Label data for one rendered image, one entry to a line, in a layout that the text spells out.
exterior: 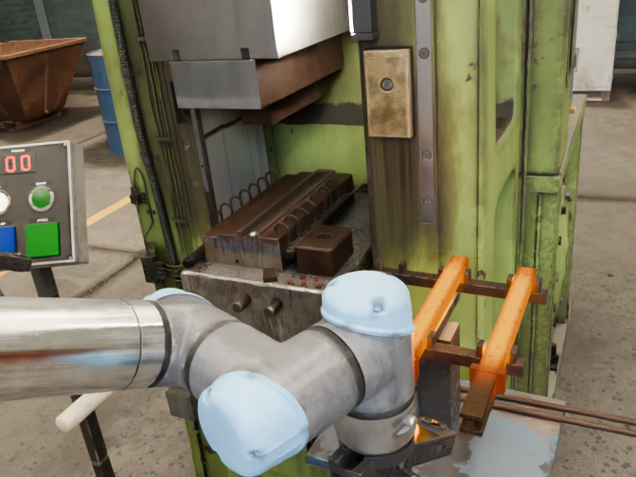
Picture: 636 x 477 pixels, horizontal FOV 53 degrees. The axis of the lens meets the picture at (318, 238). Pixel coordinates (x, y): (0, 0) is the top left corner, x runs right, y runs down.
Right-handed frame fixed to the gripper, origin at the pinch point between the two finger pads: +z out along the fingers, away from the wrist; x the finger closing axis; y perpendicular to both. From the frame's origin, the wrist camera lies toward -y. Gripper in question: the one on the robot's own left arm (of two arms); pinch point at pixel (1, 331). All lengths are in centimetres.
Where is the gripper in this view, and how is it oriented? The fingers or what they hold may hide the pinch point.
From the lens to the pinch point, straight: 138.3
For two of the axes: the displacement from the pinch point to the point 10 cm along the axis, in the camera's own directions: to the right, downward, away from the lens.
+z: 0.9, 9.1, 4.1
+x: 7.8, 1.9, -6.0
